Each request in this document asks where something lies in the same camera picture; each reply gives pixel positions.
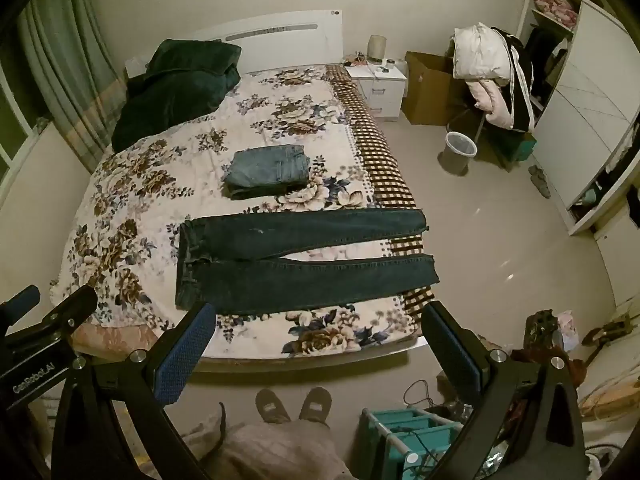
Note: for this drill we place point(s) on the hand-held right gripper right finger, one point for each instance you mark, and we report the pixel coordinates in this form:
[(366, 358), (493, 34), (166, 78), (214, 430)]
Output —
[(450, 355)]

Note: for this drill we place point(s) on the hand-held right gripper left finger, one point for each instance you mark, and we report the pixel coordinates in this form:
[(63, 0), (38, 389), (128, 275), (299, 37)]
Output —
[(184, 357)]

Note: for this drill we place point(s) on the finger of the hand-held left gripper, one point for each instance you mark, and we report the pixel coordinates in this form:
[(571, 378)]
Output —
[(70, 307), (22, 300)]

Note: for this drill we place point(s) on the dark blue jeans pants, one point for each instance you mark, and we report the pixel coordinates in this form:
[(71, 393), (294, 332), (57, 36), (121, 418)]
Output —
[(300, 280)]

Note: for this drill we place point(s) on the teal storage rack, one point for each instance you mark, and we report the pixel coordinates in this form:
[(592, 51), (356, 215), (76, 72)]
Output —
[(415, 432)]

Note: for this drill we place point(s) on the grey slipper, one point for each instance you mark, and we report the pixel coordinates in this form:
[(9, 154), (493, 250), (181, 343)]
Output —
[(316, 405), (272, 405)]

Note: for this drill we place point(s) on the clutter pile with pink bag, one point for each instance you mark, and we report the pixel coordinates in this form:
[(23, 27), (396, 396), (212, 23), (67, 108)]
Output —
[(550, 330)]

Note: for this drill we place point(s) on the person's legs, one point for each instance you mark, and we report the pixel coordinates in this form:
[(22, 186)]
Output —
[(280, 452)]

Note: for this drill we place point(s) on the brown wooden object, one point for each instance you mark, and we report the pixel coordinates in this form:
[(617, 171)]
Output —
[(607, 332)]

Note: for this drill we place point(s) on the white framed window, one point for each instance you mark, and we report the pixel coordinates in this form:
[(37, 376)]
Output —
[(15, 125)]

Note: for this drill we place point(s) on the pair of grey floor slippers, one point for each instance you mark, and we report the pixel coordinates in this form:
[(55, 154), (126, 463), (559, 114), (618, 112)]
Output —
[(541, 180)]

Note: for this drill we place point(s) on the grey waste bin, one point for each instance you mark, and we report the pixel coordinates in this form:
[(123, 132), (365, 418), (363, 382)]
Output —
[(459, 152)]

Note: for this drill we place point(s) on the folded light blue jeans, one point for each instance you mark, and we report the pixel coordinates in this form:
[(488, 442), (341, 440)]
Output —
[(267, 167)]

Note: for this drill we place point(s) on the chair with green seat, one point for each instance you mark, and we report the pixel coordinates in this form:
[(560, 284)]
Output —
[(517, 145)]

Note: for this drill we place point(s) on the green striped curtain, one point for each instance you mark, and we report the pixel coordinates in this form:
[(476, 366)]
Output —
[(75, 60)]

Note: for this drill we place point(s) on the dark green blanket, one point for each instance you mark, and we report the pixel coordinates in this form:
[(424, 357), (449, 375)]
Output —
[(175, 85)]

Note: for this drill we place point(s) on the pink jacket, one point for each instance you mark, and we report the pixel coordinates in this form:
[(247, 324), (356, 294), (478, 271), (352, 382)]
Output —
[(495, 105)]

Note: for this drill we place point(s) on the brown cardboard box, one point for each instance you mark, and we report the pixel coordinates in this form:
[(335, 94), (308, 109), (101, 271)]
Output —
[(427, 95)]

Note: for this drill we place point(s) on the white nightstand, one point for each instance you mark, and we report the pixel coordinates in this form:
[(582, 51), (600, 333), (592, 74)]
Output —
[(382, 90)]

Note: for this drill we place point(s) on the black garment with white stripe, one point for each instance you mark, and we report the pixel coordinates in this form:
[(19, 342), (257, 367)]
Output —
[(520, 85)]

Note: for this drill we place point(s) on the white wardrobe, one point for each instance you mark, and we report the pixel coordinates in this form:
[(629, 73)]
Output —
[(585, 100)]

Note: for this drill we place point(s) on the white puffer jacket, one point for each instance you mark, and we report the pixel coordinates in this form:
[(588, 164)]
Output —
[(480, 52)]

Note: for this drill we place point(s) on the small table lamp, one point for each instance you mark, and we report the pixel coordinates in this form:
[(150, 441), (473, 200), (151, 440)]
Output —
[(378, 47)]

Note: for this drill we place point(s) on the white bed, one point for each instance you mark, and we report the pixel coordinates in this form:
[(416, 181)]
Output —
[(280, 42)]

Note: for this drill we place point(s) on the pink folded bedding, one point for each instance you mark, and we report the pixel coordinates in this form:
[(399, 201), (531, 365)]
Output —
[(555, 2)]

